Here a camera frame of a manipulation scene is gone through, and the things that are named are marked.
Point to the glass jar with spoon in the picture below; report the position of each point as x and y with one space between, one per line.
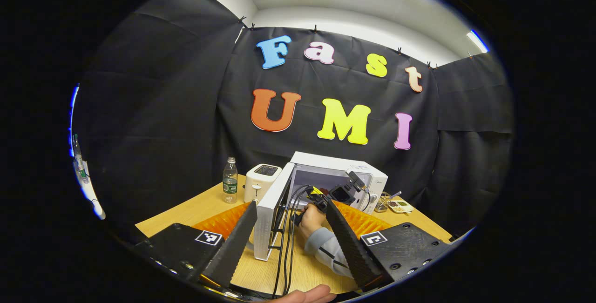
382 203

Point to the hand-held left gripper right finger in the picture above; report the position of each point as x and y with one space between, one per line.
349 247

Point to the white microwave oven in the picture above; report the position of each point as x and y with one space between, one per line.
326 161

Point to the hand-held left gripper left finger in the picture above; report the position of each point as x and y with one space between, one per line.
235 247

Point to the black backdrop cloth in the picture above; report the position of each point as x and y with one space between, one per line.
163 107

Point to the white toaster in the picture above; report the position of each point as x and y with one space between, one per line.
258 184

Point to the small ceiling light panel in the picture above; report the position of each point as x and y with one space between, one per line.
477 41

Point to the clear plastic water bottle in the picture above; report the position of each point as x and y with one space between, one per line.
230 184

